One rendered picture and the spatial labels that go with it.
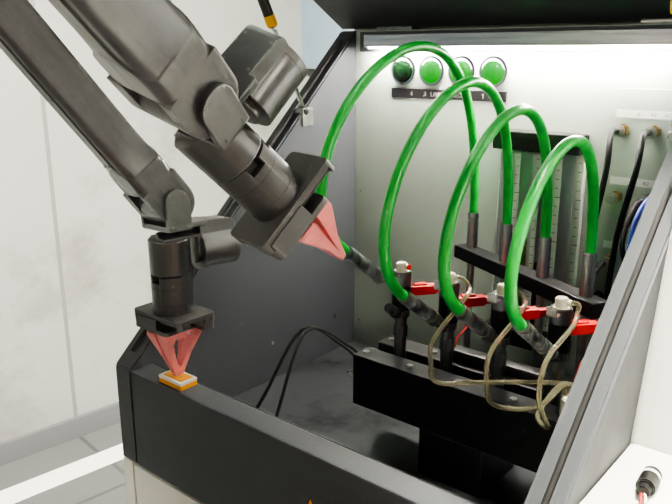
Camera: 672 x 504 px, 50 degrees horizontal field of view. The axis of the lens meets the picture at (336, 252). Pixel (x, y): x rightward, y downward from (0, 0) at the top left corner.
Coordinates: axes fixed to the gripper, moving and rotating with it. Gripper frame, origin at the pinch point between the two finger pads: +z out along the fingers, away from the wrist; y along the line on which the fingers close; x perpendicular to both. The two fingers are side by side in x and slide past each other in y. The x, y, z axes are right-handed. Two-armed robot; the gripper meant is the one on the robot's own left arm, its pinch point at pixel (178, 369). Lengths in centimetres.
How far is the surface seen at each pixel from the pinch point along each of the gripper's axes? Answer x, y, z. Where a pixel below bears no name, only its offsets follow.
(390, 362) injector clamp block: -19.7, -23.4, -0.7
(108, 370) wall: -83, 155, 75
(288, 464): 2.4, -23.9, 5.0
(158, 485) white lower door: 2.3, 3.8, 19.4
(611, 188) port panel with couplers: -51, -42, -24
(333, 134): -8.1, -22.7, -34.3
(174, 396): 2.2, -1.7, 2.9
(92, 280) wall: -80, 155, 37
